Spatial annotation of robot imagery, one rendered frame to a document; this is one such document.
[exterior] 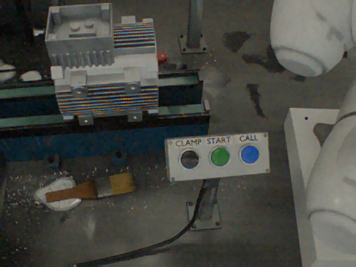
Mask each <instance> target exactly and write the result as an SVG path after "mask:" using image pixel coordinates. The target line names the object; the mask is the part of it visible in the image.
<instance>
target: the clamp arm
mask: <svg viewBox="0 0 356 267"><path fill-rule="evenodd" d="M14 3H15V6H16V17H17V18H20V20H21V27H22V28H23V31H24V33H25V37H26V40H27V44H36V42H37V38H39V37H38V33H36V32H37V31H38V30H37V29H38V28H35V26H34V24H33V19H32V16H31V13H30V11H29V7H28V2H27V1H26V0H14ZM34 33H35V35H34Z"/></svg>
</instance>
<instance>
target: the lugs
mask: <svg viewBox="0 0 356 267"><path fill-rule="evenodd" d="M150 21H152V22H153V19H152V18H147V19H142V20H141V22H150ZM146 72H147V73H151V72H158V59H151V60H146ZM51 76H52V79H64V67H63V65H58V66H51ZM158 112H159V111H158V109H156V110H148V113H149V114H151V113H158ZM63 117H64V120H72V119H74V118H75V116H63Z"/></svg>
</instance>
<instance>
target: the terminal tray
mask: <svg viewBox="0 0 356 267"><path fill-rule="evenodd" d="M104 6H107V8H103V7H104ZM54 9H57V11H52V10H54ZM112 10H113V9H112V4H111V3H99V4H87V5H75V6H52V7H49V13H48V22H47V29H46V37H45V44H46V46H47V50H48V55H49V57H50V60H51V64H52V66H58V65H63V67H64V69H66V67H69V68H70V69H72V68H73V67H75V68H79V66H82V68H85V67H86V66H87V65H88V66H89V68H91V67H92V65H95V66H96V67H98V66H99V64H101V65H102V66H103V67H105V65H106V64H108V65H109V66H112V64H114V63H115V60H114V32H113V31H114V18H113V14H112ZM105 30H106V31H108V32H107V34H104V33H103V32H104V31H105ZM51 35H55V36H54V37H49V36H51Z"/></svg>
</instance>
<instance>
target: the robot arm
mask: <svg viewBox="0 0 356 267"><path fill-rule="evenodd" d="M270 39H271V46H272V48H273V50H274V52H275V56H276V58H277V60H278V61H279V63H280V64H281V65H283V67H285V68H286V69H288V70H289V71H291V72H293V73H296V74H298V75H303V76H307V77H312V76H318V75H321V74H325V73H326V72H328V71H330V70H331V69H332V68H333V67H334V66H335V65H336V64H338V62H339V61H340V60H341V59H342V58H347V50H349V48H352V47H354V46H356V0H274V1H273V12H272V15H271V24H270ZM313 132H314V135H315V136H316V137H317V139H318V140H319V143H320V147H321V150H320V152H319V155H318V156H317V158H316V160H315V163H314V165H313V168H312V170H311V174H310V175H309V179H308V185H307V188H306V194H305V208H306V216H307V218H308V220H309V222H310V224H311V229H312V231H313V233H315V235H316V236H317V238H318V239H320V240H321V241H322V242H324V244H326V245H328V246H330V247H331V248H332V249H335V250H338V251H340V252H344V253H348V254H356V76H355V77H354V80H353V81H352V83H351V85H350V87H349V90H348V91H347V93H346V96H345V98H344V100H343V102H342V105H341V108H340V109H339V113H338V117H337V118H336V121H335V124H326V123H322V122H318V123H316V124H315V125H314V128H313Z"/></svg>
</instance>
